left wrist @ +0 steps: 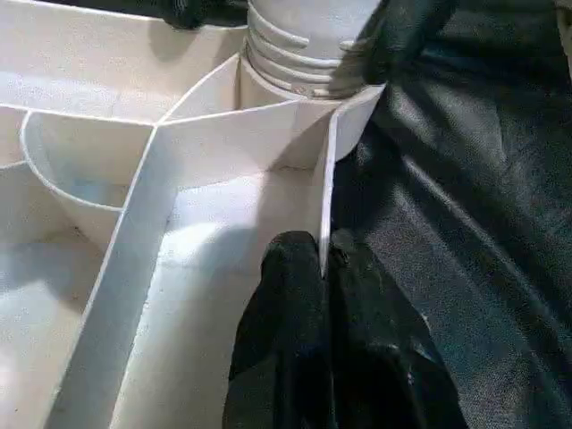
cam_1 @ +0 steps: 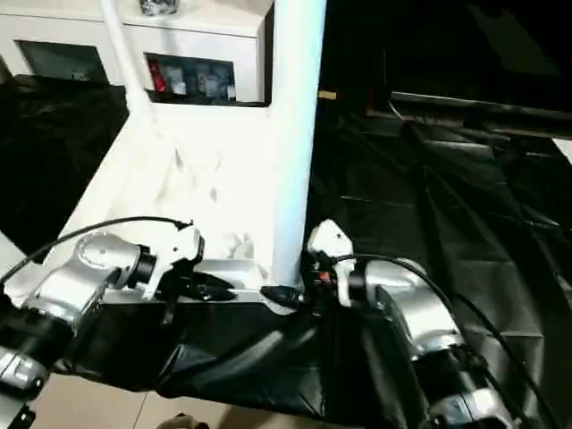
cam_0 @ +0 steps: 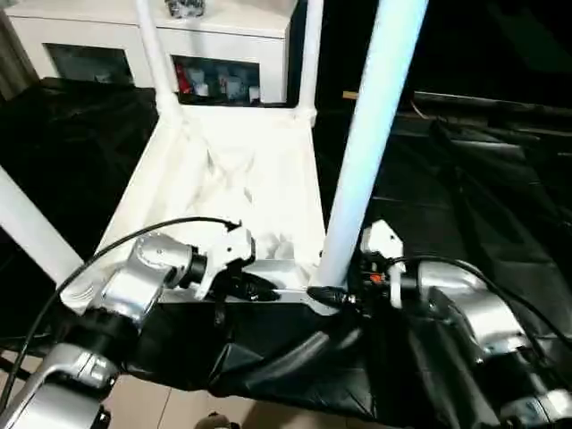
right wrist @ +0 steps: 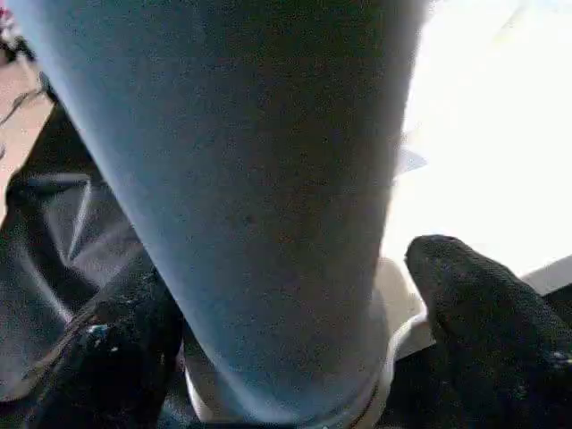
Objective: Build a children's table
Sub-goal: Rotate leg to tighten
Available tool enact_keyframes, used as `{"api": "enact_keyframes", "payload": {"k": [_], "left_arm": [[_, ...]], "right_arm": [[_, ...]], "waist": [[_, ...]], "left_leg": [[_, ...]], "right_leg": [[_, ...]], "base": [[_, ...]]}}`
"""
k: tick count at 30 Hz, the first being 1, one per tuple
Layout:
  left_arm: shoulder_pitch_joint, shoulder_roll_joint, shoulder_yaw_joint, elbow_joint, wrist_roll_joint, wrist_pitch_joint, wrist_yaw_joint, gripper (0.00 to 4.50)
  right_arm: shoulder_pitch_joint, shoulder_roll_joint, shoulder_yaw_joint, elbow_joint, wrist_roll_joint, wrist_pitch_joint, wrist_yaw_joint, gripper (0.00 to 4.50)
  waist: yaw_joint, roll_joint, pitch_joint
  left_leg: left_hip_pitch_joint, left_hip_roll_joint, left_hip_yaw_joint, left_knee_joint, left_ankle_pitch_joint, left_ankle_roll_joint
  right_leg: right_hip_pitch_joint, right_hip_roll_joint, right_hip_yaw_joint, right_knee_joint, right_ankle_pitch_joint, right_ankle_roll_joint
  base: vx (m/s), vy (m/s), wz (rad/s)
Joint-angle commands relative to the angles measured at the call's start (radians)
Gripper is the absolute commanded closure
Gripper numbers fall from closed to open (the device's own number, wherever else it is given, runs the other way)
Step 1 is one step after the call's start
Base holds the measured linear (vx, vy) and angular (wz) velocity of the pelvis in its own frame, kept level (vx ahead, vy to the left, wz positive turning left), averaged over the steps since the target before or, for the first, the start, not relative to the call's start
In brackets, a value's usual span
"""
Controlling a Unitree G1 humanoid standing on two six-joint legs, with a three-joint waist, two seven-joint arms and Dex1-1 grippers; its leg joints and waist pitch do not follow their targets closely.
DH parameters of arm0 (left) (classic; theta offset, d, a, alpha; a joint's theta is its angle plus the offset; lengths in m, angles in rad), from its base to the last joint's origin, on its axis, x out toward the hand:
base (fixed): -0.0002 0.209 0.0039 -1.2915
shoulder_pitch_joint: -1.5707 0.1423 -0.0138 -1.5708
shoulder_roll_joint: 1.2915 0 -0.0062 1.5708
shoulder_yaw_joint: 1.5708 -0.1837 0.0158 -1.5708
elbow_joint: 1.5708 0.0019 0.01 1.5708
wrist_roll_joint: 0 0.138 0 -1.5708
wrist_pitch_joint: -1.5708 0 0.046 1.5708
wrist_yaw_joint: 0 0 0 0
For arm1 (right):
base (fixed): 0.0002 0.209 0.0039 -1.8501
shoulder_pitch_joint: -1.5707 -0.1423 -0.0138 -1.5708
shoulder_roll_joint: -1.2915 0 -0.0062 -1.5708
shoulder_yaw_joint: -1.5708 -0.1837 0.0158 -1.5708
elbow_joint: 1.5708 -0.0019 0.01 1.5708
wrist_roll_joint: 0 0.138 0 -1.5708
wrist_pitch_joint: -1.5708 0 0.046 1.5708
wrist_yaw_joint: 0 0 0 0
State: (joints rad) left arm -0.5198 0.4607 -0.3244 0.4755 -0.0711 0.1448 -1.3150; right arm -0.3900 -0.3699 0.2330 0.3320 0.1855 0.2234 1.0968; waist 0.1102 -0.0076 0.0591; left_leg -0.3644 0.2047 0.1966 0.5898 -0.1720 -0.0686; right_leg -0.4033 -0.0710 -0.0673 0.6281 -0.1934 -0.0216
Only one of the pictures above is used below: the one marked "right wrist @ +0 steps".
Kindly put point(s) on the white plastic table leg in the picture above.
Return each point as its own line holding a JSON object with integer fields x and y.
{"x": 250, "y": 197}

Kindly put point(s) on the black mat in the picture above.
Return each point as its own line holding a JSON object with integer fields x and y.
{"x": 63, "y": 241}

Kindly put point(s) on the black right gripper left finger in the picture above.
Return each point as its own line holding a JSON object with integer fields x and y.
{"x": 107, "y": 357}

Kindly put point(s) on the white plastic table top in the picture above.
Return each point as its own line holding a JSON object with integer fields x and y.
{"x": 492, "y": 134}

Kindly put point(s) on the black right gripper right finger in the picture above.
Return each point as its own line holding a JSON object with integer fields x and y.
{"x": 500, "y": 331}

